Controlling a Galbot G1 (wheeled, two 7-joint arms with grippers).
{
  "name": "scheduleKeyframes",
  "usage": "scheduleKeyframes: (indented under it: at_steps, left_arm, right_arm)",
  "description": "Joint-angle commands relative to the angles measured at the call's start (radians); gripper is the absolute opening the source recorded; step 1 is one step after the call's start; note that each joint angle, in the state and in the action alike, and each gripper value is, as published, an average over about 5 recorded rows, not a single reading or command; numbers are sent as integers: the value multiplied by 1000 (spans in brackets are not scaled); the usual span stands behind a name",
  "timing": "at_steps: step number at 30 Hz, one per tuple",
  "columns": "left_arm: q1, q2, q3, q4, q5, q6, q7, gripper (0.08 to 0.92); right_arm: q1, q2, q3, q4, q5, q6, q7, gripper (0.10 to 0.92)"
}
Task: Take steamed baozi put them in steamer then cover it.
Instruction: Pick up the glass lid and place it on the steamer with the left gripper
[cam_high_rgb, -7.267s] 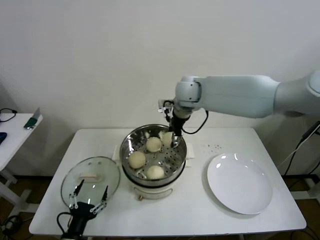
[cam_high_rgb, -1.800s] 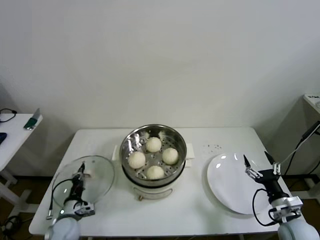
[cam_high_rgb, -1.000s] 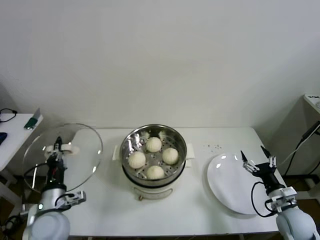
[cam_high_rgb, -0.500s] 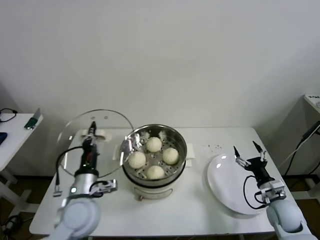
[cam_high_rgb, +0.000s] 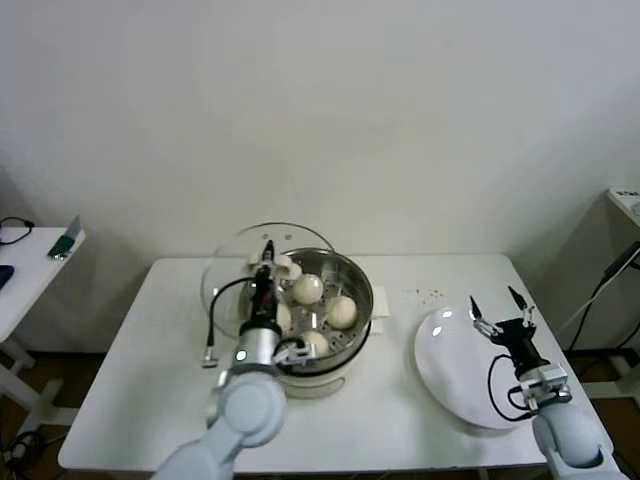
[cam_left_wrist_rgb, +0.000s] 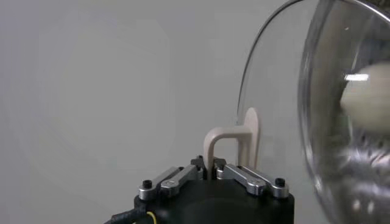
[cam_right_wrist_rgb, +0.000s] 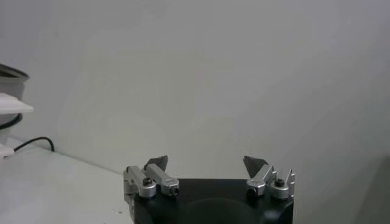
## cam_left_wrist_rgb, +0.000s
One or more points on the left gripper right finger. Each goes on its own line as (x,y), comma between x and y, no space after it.
(253,182)

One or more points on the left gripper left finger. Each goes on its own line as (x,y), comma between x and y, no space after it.
(170,182)

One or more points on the white steamed baozi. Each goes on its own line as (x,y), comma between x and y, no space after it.
(368,100)

